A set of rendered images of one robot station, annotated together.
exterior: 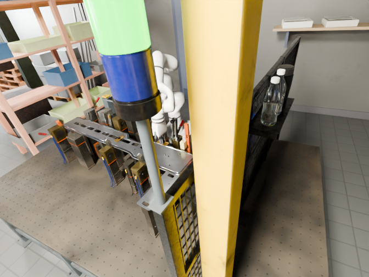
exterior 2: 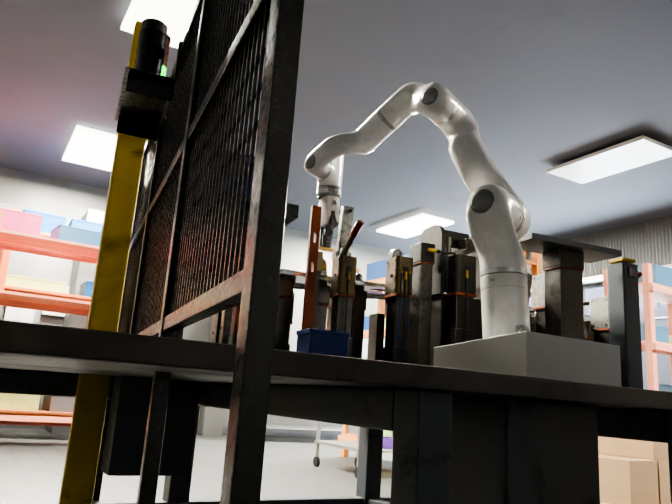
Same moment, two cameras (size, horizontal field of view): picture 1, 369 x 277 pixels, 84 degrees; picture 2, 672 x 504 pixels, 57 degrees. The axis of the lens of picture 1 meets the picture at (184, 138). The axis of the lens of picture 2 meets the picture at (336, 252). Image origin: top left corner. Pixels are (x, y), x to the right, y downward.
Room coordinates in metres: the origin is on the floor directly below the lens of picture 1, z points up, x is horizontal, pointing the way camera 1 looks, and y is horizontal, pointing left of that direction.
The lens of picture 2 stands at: (2.22, -1.53, 0.63)
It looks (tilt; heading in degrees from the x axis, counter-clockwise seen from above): 13 degrees up; 122
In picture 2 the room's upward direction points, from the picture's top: 4 degrees clockwise
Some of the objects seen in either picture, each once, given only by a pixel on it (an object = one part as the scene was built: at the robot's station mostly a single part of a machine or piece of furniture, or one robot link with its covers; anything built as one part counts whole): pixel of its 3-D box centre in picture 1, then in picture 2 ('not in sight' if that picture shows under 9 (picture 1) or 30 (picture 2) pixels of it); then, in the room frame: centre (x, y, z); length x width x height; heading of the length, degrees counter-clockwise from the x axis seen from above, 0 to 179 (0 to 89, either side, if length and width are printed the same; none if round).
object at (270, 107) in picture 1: (271, 101); not in sight; (0.76, -0.37, 1.53); 0.07 x 0.07 x 0.20
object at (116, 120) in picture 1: (124, 134); not in sight; (1.64, 0.56, 0.89); 0.12 x 0.08 x 0.38; 144
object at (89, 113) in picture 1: (95, 125); (610, 347); (1.90, 0.90, 0.88); 0.12 x 0.07 x 0.36; 144
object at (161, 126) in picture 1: (159, 126); (327, 211); (1.14, 0.15, 1.24); 0.10 x 0.07 x 0.11; 144
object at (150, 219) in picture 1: (151, 220); not in sight; (0.74, 0.25, 0.84); 0.05 x 0.05 x 0.29; 54
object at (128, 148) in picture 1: (117, 139); (447, 302); (1.42, 0.55, 1.00); 1.38 x 0.22 x 0.02; 54
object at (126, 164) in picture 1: (132, 178); not in sight; (1.10, 0.42, 0.84); 0.10 x 0.05 x 0.29; 144
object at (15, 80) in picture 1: (22, 75); not in sight; (5.87, 4.22, 0.45); 1.28 x 0.92 x 0.91; 61
